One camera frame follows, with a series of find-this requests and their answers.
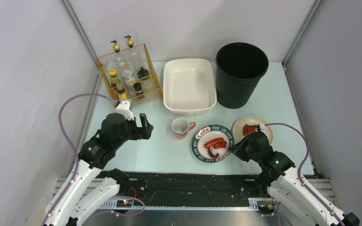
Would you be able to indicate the aluminium frame post left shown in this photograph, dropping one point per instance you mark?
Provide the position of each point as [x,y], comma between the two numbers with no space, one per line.
[73,17]

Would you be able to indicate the white rectangular basin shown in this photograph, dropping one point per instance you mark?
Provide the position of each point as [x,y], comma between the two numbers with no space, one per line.
[189,86]

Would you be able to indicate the small black cap jar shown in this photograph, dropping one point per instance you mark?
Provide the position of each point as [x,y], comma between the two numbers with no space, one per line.
[139,90]

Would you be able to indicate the pink ceramic mug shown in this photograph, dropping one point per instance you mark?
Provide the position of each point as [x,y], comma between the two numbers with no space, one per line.
[181,127]

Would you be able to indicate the white lid spice jar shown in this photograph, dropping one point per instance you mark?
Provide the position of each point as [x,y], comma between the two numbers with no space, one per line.
[129,80]

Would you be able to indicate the red label sauce bottle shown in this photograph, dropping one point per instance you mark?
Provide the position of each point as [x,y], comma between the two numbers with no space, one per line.
[113,77]

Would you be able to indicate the small red sausage piece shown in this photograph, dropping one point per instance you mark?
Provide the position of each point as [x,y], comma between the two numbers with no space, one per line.
[216,143]

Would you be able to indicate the blue rimmed plate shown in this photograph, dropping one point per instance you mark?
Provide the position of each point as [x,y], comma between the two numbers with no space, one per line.
[208,133]

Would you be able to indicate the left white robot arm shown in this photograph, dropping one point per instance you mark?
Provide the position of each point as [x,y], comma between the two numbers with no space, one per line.
[70,207]

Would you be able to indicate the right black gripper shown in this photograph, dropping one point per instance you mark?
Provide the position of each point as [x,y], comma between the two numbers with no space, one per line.
[242,149]

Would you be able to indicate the clear glass oil bottle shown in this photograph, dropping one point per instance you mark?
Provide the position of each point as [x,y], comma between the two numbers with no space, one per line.
[136,55]

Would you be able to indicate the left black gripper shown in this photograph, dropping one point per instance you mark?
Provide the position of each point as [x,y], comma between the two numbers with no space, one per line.
[140,130]

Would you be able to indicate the aluminium frame post right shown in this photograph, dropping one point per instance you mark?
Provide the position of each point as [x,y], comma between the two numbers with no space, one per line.
[302,30]

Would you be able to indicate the black lid spice jar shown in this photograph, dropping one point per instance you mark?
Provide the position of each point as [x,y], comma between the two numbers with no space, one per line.
[145,79]

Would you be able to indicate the dark red sausage piece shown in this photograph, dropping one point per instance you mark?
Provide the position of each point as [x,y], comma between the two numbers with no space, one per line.
[214,153]

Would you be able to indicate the yellow wire basket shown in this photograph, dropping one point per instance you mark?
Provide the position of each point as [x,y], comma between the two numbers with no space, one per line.
[156,93]

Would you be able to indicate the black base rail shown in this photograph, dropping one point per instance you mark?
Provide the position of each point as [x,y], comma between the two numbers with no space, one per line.
[194,190]

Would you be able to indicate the aluminium frame post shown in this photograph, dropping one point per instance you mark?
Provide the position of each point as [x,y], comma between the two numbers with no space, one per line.
[302,30]
[73,17]

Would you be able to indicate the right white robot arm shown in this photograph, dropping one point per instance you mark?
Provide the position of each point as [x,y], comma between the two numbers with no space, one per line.
[282,180]

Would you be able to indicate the black trash bin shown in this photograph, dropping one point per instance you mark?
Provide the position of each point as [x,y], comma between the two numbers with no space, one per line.
[239,68]

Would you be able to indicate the yellow label sauce bottle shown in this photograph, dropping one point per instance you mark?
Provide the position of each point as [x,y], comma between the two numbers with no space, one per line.
[121,91]

